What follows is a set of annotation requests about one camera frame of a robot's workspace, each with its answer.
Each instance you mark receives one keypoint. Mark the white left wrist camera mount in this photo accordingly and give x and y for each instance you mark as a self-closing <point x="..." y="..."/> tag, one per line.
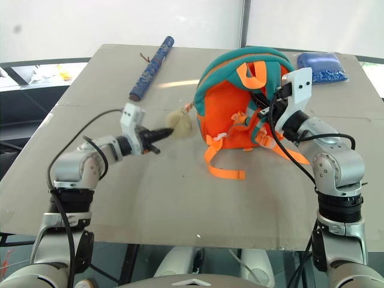
<point x="131" y="120"/>

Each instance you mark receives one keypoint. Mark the grey robot torso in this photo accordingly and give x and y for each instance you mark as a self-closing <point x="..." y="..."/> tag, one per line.
<point x="192" y="281"/>

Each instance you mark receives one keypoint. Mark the white rounded robot leg cover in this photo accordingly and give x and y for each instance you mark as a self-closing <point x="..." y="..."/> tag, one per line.
<point x="258" y="267"/>
<point x="175" y="262"/>

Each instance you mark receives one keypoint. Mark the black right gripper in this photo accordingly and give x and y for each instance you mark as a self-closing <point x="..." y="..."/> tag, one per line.
<point x="277" y="103"/>

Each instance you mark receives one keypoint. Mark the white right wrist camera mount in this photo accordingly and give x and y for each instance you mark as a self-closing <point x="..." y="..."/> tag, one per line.
<point x="300" y="87"/>

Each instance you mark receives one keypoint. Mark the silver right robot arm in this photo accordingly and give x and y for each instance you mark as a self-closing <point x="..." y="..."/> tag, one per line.
<point x="336" y="156"/>

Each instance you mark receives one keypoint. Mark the long blue patterned tube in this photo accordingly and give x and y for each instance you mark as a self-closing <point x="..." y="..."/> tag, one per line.
<point x="151" y="69"/>

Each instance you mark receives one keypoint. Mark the white paper clutter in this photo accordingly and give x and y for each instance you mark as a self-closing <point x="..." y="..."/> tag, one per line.
<point x="42" y="75"/>

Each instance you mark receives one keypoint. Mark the grey metal pole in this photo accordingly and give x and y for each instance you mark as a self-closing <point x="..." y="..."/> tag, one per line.
<point x="244" y="22"/>

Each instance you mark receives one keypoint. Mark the yellow plastic item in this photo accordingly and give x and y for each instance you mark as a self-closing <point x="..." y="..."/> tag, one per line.
<point x="64" y="72"/>

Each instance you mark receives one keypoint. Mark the small brown twig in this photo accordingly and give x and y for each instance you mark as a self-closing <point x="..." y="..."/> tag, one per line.
<point x="145" y="57"/>

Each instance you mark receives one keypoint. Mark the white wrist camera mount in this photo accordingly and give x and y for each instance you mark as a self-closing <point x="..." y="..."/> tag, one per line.
<point x="131" y="120"/>
<point x="300" y="87"/>

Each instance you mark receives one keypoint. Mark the beige plush pouch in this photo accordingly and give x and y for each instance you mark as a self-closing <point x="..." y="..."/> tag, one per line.
<point x="179" y="125"/>

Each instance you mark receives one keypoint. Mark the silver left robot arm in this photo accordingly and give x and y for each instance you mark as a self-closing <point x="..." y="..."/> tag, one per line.
<point x="75" y="162"/>

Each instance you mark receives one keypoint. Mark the dark side table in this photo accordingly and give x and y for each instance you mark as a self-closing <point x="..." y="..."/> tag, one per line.
<point x="27" y="99"/>

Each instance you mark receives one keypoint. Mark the orange and teal backpack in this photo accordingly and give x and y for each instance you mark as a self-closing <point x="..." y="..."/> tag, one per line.
<point x="231" y="114"/>

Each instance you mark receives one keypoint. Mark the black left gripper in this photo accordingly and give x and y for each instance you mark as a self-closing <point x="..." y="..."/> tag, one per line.
<point x="144" y="137"/>

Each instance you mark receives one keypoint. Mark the blue bead bag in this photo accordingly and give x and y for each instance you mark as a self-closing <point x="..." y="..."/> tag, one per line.
<point x="323" y="67"/>

